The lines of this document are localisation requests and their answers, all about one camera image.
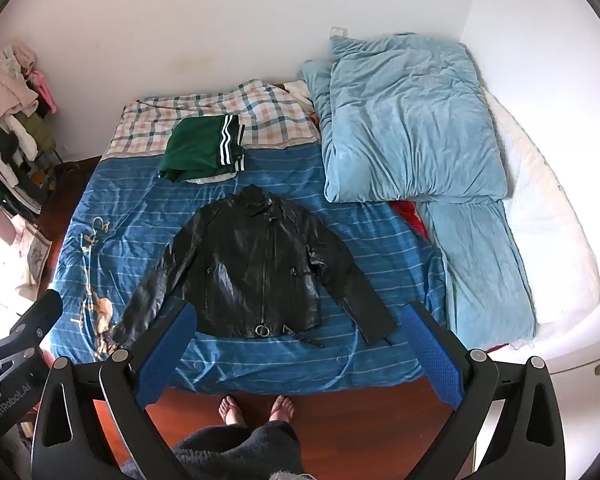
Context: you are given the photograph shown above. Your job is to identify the person's left bare foot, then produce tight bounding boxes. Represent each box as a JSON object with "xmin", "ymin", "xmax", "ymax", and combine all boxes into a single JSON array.
[{"xmin": 218, "ymin": 394, "xmax": 245, "ymax": 426}]

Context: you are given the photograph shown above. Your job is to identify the plaid checkered blanket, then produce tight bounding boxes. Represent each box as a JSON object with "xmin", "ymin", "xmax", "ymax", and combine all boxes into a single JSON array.
[{"xmin": 102, "ymin": 78, "xmax": 323, "ymax": 162}]

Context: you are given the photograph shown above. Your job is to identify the red cloth under quilt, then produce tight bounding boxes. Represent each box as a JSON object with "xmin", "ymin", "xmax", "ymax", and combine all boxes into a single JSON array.
[{"xmin": 389, "ymin": 200, "xmax": 429, "ymax": 240}]

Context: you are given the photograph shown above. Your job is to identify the blue striped bed sheet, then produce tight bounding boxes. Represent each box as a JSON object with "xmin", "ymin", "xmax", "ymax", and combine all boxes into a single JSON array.
[{"xmin": 50, "ymin": 144, "xmax": 446, "ymax": 394}]

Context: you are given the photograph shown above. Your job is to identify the dark fuzzy person's garment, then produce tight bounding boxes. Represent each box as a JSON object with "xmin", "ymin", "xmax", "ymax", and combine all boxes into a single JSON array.
[{"xmin": 172, "ymin": 422, "xmax": 306, "ymax": 479}]

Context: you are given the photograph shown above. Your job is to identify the light blue quilt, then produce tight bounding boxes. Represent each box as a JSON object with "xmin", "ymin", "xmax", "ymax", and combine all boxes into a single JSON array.
[{"xmin": 300, "ymin": 32, "xmax": 538, "ymax": 350}]

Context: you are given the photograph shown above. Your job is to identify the person's bare foot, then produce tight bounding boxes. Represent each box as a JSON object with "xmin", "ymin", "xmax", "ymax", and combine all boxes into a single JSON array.
[
  {"xmin": 218, "ymin": 394, "xmax": 245, "ymax": 426},
  {"xmin": 268, "ymin": 396, "xmax": 294, "ymax": 424}
]

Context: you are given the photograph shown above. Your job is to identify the white wall socket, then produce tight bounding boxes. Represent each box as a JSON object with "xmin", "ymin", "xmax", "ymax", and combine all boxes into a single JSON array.
[{"xmin": 328, "ymin": 26, "xmax": 348, "ymax": 39}]

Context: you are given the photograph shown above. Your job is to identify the patterned floor mat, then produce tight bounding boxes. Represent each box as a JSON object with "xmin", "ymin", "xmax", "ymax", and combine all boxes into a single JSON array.
[{"xmin": 17, "ymin": 224, "xmax": 52, "ymax": 301}]

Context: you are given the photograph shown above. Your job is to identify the clothes rack with hanging clothes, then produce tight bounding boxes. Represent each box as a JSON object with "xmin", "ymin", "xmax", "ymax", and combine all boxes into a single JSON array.
[{"xmin": 0, "ymin": 42, "xmax": 61, "ymax": 222}]

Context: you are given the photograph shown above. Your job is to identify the person's right bare foot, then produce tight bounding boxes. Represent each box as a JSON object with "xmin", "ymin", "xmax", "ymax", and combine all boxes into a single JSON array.
[{"xmin": 268, "ymin": 396, "xmax": 294, "ymax": 424}]

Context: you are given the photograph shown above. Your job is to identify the green folded striped garment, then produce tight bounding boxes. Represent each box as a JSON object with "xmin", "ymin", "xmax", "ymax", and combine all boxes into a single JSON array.
[{"xmin": 159, "ymin": 115, "xmax": 245, "ymax": 183}]

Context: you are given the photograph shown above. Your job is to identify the white mattress cover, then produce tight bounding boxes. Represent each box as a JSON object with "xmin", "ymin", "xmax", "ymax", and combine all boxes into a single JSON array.
[{"xmin": 486, "ymin": 93, "xmax": 600, "ymax": 334}]

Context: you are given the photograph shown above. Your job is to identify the black leather jacket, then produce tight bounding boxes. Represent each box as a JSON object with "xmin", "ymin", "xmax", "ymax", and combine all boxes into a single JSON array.
[{"xmin": 110, "ymin": 185, "xmax": 398, "ymax": 346}]

